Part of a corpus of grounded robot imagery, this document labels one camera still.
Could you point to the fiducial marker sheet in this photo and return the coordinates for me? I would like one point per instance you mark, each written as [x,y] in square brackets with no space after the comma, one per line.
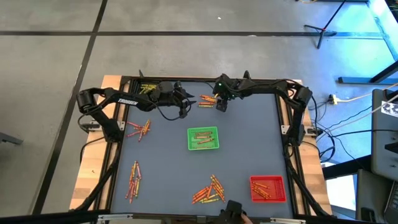
[390,109]

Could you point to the wooden table board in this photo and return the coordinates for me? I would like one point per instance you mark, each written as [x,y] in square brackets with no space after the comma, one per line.
[93,174]

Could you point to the grey camera mount block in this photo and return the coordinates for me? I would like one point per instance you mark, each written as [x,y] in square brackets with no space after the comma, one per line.
[201,219]

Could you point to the black plastic crate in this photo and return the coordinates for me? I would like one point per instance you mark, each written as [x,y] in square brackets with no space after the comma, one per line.
[138,85]

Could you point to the grey equipment cabinet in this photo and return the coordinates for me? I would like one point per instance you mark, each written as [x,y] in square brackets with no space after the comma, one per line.
[381,140]

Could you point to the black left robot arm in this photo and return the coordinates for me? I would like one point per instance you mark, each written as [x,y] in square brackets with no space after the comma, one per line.
[127,101]

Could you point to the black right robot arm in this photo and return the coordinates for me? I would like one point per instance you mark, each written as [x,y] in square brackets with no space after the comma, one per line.
[264,88]

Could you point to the silver metal bracket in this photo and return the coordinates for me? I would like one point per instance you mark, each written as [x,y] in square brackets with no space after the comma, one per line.
[115,217]
[287,221]

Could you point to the yellow power plug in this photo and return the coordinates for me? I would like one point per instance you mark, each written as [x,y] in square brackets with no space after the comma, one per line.
[333,99]

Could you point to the black frame clamp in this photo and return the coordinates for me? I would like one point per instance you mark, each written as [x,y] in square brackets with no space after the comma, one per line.
[247,75]
[140,74]

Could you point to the green plastic basket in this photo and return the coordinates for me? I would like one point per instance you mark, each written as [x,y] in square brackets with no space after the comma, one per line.
[191,146]

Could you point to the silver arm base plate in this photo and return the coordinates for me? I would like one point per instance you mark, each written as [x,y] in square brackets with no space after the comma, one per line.
[285,129]
[121,125]

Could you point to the black diagonal strut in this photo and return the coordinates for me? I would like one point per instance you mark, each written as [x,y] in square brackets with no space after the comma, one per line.
[96,189]
[306,191]

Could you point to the black tripod stand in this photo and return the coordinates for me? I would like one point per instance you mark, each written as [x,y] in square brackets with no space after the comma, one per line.
[323,30]

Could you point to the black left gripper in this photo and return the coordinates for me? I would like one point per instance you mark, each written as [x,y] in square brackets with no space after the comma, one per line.
[178,96]

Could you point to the grey chair leg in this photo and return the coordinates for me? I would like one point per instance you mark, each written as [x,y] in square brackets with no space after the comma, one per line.
[11,139]

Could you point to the red plastic basket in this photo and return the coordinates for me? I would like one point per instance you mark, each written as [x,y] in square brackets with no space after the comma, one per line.
[281,180]

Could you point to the black desk frame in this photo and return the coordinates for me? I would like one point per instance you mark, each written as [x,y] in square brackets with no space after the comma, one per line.
[357,80]

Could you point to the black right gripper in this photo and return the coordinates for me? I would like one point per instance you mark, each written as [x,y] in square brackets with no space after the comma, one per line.
[228,87]

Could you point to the grey computer case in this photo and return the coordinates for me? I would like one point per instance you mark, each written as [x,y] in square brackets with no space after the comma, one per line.
[371,193]

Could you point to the black desk bar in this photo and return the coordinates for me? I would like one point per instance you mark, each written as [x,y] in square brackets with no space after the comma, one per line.
[345,168]

